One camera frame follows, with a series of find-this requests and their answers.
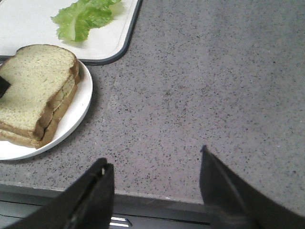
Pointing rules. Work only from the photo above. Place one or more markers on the bread slice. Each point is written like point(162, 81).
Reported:
point(49, 132)
point(40, 75)

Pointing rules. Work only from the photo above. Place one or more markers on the green lettuce leaf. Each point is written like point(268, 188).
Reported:
point(76, 21)

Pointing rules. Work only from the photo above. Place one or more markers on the white cutting board black rim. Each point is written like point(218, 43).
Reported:
point(26, 22)

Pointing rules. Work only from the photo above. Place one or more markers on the white round plate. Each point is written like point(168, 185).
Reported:
point(70, 121)

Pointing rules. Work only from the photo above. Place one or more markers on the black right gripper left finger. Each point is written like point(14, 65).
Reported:
point(86, 204)

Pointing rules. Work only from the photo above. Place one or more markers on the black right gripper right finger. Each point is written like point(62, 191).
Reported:
point(234, 204)

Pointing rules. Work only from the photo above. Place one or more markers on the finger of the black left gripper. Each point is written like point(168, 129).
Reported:
point(4, 86)

